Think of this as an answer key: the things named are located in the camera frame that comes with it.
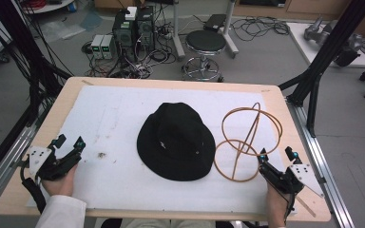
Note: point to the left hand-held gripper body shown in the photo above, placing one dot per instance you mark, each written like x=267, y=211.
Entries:
x=57, y=166

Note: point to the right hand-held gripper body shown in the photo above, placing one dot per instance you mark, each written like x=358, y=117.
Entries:
x=285, y=179

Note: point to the black bucket hat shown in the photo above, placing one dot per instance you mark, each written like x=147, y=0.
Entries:
x=176, y=142

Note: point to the person's left hand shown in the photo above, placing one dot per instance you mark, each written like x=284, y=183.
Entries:
x=60, y=185

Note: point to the person's right hand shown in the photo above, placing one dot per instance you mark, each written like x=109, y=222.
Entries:
x=275, y=205

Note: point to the white foam mat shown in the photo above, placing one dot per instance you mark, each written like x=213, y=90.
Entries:
x=114, y=126

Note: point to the grey power supply unit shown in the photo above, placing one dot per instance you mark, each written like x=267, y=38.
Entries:
x=108, y=47
x=97, y=47

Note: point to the white floor board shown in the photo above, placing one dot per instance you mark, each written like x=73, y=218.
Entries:
x=301, y=41

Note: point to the black computer tower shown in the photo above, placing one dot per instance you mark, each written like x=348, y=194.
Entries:
x=124, y=34
x=145, y=28

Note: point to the black round stool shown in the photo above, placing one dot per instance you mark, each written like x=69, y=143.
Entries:
x=205, y=42

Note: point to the white desk leg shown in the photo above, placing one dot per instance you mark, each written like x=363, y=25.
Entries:
x=229, y=31
x=178, y=31

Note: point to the white box on computer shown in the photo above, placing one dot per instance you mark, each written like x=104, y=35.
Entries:
x=131, y=13

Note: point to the black flat box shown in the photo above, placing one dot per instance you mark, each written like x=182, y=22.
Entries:
x=215, y=22

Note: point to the aluminium rail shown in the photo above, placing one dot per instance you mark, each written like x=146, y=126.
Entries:
x=9, y=158
x=323, y=158

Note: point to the black metal frame stand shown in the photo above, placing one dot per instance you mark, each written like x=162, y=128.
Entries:
x=28, y=47
x=326, y=53

